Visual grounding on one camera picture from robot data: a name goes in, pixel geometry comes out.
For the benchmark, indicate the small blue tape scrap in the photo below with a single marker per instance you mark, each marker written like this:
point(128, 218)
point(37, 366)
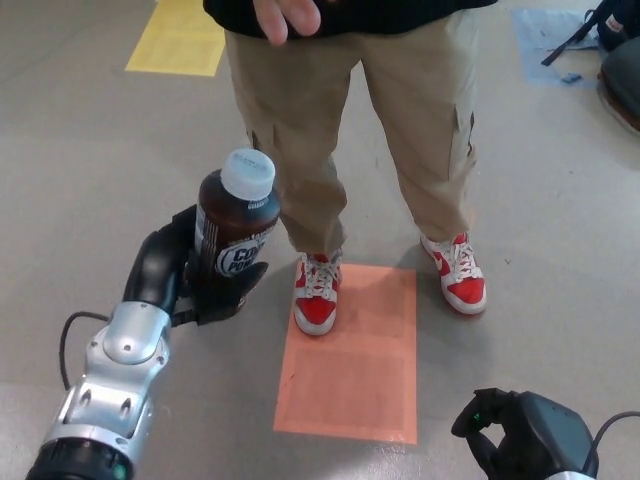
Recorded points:
point(570, 78)

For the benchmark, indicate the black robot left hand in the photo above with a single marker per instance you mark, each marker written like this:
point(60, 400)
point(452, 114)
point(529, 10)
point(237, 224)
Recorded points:
point(155, 270)

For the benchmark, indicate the black shirt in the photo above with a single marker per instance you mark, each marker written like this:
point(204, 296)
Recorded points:
point(380, 12)

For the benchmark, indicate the person's bare hand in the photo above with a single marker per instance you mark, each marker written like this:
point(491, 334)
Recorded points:
point(280, 17)

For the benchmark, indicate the chocolate protein shake bottle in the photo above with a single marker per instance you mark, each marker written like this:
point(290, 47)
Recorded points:
point(237, 215)

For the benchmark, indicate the blue paper sheet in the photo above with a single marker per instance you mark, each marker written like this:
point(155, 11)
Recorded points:
point(545, 45)

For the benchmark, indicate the orange paper sheet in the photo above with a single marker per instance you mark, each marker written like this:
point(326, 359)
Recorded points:
point(360, 375)

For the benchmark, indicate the yellow paper sheet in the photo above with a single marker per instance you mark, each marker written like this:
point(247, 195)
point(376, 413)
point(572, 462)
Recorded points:
point(175, 42)

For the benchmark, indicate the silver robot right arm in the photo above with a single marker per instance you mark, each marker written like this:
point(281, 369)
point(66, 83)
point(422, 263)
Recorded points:
point(570, 476)

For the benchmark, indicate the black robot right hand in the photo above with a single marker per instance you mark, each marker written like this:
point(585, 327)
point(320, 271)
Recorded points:
point(545, 430)

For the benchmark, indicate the red white sneaker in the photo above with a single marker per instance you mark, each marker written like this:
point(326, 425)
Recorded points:
point(465, 292)
point(315, 307)

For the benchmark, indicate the khaki cargo trousers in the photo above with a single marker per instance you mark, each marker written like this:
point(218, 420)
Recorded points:
point(300, 125)

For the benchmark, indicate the grey round chair base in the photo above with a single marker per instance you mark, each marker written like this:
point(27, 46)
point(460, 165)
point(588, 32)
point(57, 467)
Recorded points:
point(625, 80)

